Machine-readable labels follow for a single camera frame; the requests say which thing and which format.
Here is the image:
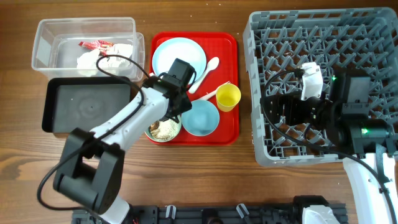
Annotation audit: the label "light blue bowl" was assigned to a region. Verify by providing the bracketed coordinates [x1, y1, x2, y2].
[182, 100, 220, 137]

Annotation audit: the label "rice and food scraps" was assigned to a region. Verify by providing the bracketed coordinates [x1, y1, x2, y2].
[149, 119, 180, 141]

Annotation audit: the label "green bowl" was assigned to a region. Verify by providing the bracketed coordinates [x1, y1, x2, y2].
[145, 115, 182, 143]

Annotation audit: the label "yellow plastic cup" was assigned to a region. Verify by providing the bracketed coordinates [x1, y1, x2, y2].
[216, 83, 241, 112]

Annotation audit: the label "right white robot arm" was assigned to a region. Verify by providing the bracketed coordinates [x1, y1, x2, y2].
[260, 68, 397, 223]

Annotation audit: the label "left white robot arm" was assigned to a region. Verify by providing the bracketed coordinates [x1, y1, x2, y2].
[52, 58, 196, 223]

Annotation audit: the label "grey dishwasher rack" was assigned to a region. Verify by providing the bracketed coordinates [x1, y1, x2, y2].
[243, 7, 397, 167]

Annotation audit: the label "black waste tray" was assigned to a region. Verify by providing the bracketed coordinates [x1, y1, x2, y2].
[42, 77, 131, 133]

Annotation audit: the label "clear plastic waste bin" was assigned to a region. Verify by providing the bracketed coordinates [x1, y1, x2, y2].
[31, 17, 145, 79]

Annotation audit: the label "white plastic fork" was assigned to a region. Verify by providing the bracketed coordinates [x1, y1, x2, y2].
[198, 81, 231, 101]

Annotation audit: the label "light blue plate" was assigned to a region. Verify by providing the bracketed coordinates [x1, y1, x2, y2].
[152, 37, 207, 84]

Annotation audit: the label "white plastic spoon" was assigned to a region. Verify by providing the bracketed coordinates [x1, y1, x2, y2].
[188, 57, 220, 94]

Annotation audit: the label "red serving tray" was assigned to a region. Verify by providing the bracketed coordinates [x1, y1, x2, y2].
[150, 32, 239, 146]

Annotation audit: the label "red snack wrapper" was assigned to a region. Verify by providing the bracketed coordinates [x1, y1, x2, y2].
[78, 40, 114, 55]

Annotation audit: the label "crumpled white tissue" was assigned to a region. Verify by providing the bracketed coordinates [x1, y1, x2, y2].
[76, 44, 134, 77]

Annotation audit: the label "black mounting rail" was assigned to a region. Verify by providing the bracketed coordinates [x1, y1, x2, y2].
[71, 203, 300, 224]

